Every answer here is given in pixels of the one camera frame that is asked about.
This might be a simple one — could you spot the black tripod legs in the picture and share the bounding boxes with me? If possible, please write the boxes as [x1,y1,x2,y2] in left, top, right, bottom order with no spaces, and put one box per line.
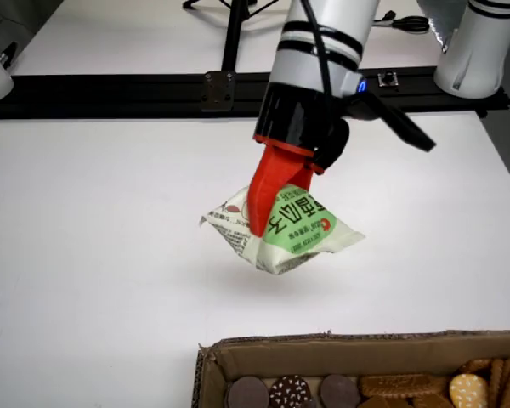
[182,0,281,18]

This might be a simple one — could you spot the small square button module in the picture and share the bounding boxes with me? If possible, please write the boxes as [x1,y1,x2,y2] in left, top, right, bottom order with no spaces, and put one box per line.
[377,70,400,89]

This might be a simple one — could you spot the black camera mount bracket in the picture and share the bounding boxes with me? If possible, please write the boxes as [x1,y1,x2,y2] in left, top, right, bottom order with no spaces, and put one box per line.
[346,91,437,153]

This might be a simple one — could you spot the dark metal bracket plate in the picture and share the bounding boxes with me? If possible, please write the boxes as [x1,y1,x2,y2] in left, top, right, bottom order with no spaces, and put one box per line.
[201,70,238,113]

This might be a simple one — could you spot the black handled scissors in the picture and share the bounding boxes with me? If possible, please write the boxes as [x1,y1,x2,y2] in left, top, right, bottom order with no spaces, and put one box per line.
[371,15,431,33]

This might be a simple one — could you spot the reddish brown round cookie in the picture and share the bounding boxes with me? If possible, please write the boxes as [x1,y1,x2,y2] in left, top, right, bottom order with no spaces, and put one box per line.
[319,373,362,408]

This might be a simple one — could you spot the black aluminium rail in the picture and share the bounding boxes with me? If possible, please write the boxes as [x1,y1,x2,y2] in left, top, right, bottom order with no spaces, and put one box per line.
[0,65,510,121]

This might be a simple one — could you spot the scalloped brown round biscuit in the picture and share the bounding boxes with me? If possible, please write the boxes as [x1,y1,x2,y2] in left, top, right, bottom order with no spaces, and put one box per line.
[457,359,494,377]

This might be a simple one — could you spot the yellow dotted round biscuit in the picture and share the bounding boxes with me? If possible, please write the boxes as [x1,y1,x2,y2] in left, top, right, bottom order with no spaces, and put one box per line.
[448,372,490,408]

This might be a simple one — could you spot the green white snack packet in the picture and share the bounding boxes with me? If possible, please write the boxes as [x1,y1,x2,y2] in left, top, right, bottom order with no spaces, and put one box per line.
[198,183,366,276]

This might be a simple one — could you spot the brown cardboard box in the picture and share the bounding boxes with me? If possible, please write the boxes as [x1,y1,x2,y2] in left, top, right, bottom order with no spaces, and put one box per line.
[194,327,510,408]

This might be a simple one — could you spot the long rectangular brown biscuit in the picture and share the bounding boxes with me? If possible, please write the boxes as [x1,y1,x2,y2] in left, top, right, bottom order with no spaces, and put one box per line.
[359,372,451,400]

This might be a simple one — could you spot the chocolate cookie white sprinkles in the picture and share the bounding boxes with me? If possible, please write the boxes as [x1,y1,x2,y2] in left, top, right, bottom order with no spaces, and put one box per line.
[268,374,313,408]

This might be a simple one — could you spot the black knob clamp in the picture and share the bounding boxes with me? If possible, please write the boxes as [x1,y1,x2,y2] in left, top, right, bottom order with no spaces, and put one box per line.
[0,41,18,70]

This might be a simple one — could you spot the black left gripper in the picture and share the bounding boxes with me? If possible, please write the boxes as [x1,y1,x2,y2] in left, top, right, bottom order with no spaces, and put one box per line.
[247,82,351,238]

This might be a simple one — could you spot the black vertical pole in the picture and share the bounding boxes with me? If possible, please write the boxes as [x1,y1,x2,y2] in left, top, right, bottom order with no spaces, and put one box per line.
[219,0,250,74]

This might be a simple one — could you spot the small brown rectangular biscuit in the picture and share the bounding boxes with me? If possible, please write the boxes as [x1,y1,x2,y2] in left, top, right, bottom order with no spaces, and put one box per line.
[359,394,413,408]
[411,393,456,408]

